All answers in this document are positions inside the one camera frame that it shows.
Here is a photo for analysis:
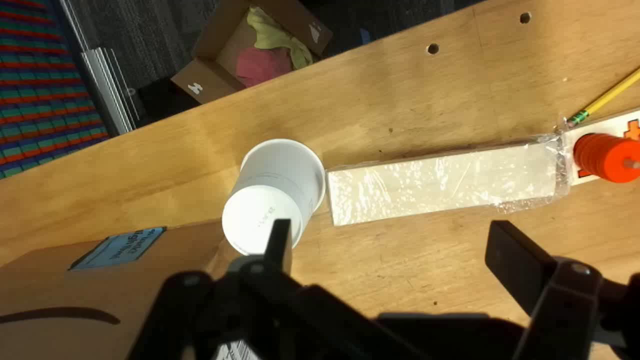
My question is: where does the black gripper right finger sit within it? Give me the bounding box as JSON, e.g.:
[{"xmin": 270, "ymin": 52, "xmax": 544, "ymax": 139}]
[{"xmin": 484, "ymin": 217, "xmax": 559, "ymax": 316}]

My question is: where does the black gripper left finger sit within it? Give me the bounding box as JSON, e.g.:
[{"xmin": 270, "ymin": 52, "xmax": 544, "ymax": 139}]
[{"xmin": 261, "ymin": 217, "xmax": 295, "ymax": 275}]

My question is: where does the open cardboard box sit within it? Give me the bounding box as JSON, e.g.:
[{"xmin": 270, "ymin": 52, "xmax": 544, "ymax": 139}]
[{"xmin": 170, "ymin": 0, "xmax": 336, "ymax": 105}]

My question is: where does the large brown cardboard shipping box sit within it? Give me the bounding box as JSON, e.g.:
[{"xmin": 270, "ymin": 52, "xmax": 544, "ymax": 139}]
[{"xmin": 0, "ymin": 222, "xmax": 235, "ymax": 360}]

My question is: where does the white paper cup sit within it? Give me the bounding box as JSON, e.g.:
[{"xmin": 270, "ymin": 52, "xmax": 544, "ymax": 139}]
[{"xmin": 220, "ymin": 135, "xmax": 327, "ymax": 257}]

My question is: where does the pink cloth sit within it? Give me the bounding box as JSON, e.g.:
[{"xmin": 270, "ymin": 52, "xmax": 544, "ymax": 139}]
[{"xmin": 234, "ymin": 43, "xmax": 295, "ymax": 90}]

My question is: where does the yellow pencil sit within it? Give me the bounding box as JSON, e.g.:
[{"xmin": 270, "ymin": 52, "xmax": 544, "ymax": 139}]
[{"xmin": 565, "ymin": 65, "xmax": 640, "ymax": 129}]

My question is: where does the yellow green cloth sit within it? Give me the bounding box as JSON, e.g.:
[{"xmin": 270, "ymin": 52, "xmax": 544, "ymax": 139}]
[{"xmin": 246, "ymin": 3, "xmax": 316, "ymax": 69}]

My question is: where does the multicoloured woven curtain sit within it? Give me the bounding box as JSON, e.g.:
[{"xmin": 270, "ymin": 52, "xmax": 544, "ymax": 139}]
[{"xmin": 0, "ymin": 0, "xmax": 112, "ymax": 181}]

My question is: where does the red ring stack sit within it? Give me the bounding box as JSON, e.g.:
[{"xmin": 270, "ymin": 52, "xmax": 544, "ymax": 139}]
[{"xmin": 570, "ymin": 129, "xmax": 640, "ymax": 185}]

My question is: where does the aluminium extrusion rail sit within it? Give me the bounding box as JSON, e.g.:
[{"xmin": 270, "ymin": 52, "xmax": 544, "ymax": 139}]
[{"xmin": 77, "ymin": 43, "xmax": 140, "ymax": 135}]

